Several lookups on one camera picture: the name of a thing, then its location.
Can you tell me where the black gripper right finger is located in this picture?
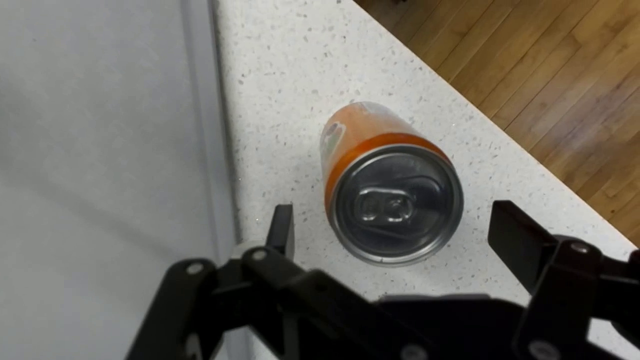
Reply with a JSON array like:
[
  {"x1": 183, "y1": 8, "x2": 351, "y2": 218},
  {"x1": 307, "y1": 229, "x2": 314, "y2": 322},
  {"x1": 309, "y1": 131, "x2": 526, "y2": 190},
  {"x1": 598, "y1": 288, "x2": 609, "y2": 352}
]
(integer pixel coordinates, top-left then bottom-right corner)
[{"x1": 487, "y1": 197, "x2": 640, "y2": 360}]

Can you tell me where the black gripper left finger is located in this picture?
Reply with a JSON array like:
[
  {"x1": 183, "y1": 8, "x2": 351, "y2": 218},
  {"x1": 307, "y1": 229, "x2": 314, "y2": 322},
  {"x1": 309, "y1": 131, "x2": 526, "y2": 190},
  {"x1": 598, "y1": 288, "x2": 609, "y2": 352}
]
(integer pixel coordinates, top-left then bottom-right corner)
[{"x1": 127, "y1": 201, "x2": 428, "y2": 360}]

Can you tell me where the orange soda can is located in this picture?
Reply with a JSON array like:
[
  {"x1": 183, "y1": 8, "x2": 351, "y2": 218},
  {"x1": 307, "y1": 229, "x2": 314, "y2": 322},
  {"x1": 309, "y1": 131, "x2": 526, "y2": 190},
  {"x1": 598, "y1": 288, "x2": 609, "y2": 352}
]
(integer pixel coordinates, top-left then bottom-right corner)
[{"x1": 320, "y1": 97, "x2": 467, "y2": 265}]

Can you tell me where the grey plastic tray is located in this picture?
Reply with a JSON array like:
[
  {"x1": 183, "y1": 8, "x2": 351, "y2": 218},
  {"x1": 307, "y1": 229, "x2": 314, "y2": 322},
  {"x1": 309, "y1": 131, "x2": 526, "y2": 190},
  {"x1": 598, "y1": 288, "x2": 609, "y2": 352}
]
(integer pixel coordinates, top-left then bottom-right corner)
[{"x1": 0, "y1": 0, "x2": 240, "y2": 360}]

